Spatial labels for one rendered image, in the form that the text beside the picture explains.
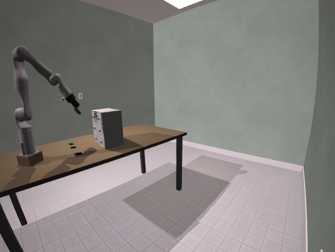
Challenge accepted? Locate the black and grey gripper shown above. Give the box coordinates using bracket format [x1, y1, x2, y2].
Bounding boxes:
[60, 89, 81, 114]

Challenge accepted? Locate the small grey chest of drawers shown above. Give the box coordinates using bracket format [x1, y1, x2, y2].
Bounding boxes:
[92, 108, 124, 149]

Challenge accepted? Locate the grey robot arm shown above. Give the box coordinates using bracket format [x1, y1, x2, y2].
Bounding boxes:
[12, 46, 68, 155]

